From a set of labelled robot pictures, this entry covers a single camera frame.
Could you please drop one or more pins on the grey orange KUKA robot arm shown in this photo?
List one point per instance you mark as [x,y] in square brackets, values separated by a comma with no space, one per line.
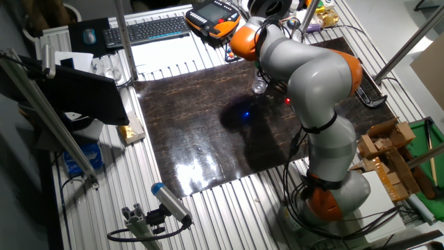
[312,80]

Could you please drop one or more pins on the clear plastic cup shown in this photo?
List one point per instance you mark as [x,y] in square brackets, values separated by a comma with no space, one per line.
[259,87]

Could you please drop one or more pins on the dark marble pattern mat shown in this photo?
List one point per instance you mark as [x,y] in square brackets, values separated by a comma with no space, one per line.
[208,139]

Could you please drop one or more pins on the black triangle with billiard balls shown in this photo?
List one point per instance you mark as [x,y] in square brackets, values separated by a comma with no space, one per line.
[229,56]

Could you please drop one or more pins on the small circuit board red light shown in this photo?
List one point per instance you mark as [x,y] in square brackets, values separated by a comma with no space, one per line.
[287,101]

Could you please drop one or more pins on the black USB hub blue light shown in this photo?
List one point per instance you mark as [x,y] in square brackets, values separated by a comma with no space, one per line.
[295,144]

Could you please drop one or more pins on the tan box gold foil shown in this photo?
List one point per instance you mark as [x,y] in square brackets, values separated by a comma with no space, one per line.
[131,130]

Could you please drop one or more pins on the white paper sheet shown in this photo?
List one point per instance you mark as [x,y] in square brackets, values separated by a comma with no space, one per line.
[166,52]

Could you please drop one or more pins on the orange black teach pendant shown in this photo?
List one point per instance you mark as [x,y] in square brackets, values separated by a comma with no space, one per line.
[213,14]

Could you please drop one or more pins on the black computer keyboard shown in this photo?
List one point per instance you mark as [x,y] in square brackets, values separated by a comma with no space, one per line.
[145,31]

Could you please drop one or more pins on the small round black puck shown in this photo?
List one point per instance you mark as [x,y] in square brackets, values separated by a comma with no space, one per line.
[294,23]

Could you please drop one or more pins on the clear glass tumbler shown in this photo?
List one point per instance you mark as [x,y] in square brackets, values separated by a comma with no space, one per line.
[111,67]

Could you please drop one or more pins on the black filament spool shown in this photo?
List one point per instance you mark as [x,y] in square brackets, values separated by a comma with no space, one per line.
[270,7]

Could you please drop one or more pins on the short aluminium profile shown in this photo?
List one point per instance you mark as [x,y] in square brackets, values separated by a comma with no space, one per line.
[138,225]

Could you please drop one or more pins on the purple tube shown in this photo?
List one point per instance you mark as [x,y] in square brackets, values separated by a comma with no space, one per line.
[314,27]

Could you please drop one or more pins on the blue tissue pack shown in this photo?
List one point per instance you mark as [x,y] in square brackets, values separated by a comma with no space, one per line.
[83,159]

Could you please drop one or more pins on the black monitor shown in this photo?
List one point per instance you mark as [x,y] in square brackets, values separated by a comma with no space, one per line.
[79,93]

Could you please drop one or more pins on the shiny gold ornament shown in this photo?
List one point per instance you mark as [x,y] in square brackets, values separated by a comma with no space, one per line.
[329,19]

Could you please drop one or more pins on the yellow green plastic toy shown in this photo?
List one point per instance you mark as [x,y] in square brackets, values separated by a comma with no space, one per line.
[320,7]

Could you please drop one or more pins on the white paper stack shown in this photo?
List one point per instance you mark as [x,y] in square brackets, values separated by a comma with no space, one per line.
[81,60]

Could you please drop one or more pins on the grey computer mouse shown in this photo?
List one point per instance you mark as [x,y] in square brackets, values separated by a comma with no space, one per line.
[89,36]

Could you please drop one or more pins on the black mouse pad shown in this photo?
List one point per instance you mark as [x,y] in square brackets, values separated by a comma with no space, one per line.
[78,47]

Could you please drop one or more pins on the white flat box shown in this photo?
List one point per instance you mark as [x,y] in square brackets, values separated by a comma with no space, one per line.
[381,208]

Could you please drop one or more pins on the long cardboard box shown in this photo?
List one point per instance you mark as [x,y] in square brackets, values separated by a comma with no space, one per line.
[399,180]

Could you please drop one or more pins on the green mini pool table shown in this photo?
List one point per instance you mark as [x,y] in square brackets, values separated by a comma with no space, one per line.
[419,146]

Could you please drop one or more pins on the wooden cue stick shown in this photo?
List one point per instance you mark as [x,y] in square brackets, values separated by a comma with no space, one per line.
[431,152]

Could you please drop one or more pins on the brown cardboard sheet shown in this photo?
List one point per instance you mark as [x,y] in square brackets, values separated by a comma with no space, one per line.
[430,73]

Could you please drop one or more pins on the pale grey tube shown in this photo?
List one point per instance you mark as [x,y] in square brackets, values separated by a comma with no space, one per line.
[421,210]

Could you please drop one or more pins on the silver camera blue cap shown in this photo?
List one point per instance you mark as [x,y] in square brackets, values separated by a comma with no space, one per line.
[171,203]

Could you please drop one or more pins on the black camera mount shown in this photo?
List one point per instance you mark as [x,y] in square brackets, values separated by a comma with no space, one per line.
[156,218]

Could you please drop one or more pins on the aluminium frame strut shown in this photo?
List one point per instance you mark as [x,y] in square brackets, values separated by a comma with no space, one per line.
[426,156]
[45,114]
[409,43]
[125,41]
[308,15]

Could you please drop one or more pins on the silver depth camera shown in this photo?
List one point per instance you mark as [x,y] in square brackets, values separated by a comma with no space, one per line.
[48,60]

